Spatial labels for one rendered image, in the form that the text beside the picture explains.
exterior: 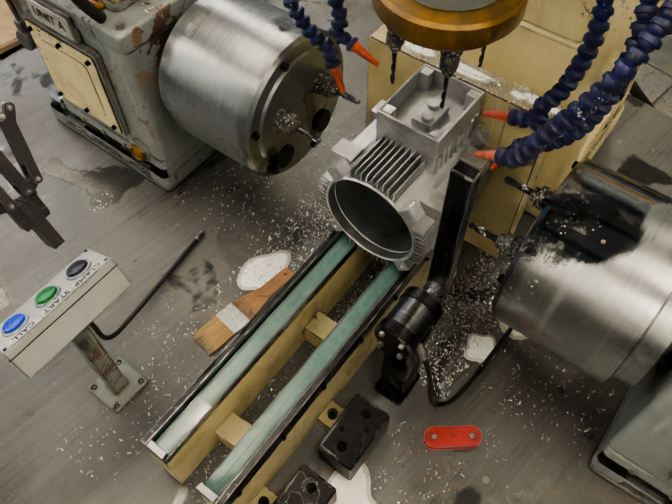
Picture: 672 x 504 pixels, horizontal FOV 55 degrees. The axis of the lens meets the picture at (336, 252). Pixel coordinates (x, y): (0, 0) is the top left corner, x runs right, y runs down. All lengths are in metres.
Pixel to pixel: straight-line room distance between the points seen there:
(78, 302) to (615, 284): 0.65
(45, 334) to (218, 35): 0.49
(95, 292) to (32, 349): 0.10
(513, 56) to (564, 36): 0.09
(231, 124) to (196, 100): 0.07
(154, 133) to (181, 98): 0.15
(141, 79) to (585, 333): 0.76
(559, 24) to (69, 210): 0.91
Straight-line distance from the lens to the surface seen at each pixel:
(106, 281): 0.89
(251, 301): 1.13
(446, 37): 0.75
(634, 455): 1.00
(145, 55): 1.10
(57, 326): 0.88
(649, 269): 0.82
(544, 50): 1.04
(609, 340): 0.83
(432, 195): 0.91
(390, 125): 0.91
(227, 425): 1.00
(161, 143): 1.21
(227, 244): 1.20
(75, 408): 1.12
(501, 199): 1.08
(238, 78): 0.98
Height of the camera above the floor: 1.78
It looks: 57 degrees down
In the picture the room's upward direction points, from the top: 1 degrees counter-clockwise
